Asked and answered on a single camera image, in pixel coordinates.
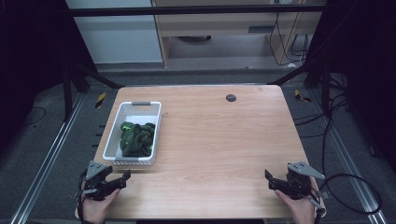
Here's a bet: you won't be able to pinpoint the black metal stand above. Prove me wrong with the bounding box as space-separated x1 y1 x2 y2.
268 57 332 117
61 59 126 123

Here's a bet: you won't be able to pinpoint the light wooden desk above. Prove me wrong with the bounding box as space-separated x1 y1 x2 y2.
150 0 327 68

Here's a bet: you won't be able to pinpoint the black hanging desk cables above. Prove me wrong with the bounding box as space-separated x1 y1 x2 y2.
268 12 310 67

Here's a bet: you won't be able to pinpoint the black floor cables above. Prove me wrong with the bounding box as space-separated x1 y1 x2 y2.
293 74 350 175

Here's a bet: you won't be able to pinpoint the person's right hand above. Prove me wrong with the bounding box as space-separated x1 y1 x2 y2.
274 188 318 224

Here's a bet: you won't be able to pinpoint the white plastic basket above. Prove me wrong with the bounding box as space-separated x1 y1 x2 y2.
102 101 163 166

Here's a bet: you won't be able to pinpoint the aluminium floor rail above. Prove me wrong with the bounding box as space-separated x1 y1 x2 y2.
309 91 389 224
8 92 86 224

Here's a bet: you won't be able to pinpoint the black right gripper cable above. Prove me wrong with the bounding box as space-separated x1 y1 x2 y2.
312 173 384 224

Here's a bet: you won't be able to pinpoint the dark green cloth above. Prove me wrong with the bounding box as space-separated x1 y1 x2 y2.
119 121 156 158

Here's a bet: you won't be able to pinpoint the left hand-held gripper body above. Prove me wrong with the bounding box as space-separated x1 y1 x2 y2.
81 160 123 202

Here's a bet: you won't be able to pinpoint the dark curtain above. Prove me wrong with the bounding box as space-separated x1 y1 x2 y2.
304 0 396 174
0 0 98 153

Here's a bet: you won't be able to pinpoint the yellow black floor tape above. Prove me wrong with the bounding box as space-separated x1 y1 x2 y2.
94 91 107 109
293 89 313 104

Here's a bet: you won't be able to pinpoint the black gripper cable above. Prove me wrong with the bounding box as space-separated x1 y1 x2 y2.
77 169 88 224
312 173 384 224

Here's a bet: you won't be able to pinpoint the thin black floor cable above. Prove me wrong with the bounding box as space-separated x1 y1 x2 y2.
21 105 48 127

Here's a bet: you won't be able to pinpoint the black horizontal frame bar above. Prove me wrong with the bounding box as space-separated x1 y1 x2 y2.
65 4 327 18

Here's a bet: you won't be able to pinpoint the person's left hand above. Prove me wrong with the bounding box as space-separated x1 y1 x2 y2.
79 181 121 224

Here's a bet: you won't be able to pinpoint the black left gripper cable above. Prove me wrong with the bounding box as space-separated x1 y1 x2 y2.
77 169 88 224

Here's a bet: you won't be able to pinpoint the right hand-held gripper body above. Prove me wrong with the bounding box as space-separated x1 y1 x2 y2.
281 161 326 201

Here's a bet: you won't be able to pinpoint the white cabinet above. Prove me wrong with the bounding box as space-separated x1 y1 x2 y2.
64 0 163 65

